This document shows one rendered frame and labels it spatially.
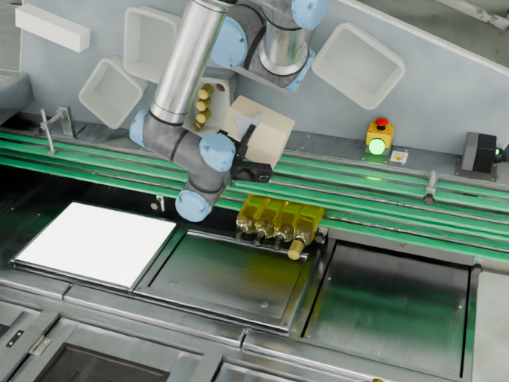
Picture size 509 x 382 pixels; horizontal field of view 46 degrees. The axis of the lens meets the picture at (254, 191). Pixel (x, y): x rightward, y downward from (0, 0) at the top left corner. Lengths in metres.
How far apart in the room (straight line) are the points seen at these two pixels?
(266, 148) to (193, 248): 0.51
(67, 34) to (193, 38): 0.97
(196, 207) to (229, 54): 0.42
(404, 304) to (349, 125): 0.56
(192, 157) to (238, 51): 0.36
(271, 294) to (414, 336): 0.41
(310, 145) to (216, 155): 0.68
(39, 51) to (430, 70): 1.31
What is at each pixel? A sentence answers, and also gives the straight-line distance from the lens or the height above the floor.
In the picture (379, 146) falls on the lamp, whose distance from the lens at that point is 1.76.
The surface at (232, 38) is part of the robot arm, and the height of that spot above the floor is 1.08.
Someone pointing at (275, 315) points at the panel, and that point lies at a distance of 1.66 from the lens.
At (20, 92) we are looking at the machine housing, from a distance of 2.30.
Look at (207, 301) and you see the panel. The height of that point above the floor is 1.28.
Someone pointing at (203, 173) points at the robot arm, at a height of 1.44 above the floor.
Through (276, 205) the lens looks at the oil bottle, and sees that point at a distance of 1.79.
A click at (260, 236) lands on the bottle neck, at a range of 1.70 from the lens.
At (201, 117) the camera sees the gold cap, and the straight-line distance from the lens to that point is 1.94.
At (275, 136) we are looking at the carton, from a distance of 1.49.
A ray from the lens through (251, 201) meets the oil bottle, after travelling 1.80.
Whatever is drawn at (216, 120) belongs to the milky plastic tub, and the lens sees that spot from 1.97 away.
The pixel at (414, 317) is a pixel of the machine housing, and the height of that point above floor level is 1.13.
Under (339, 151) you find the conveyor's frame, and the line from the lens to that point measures 1.81.
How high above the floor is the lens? 2.36
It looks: 50 degrees down
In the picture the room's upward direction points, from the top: 149 degrees counter-clockwise
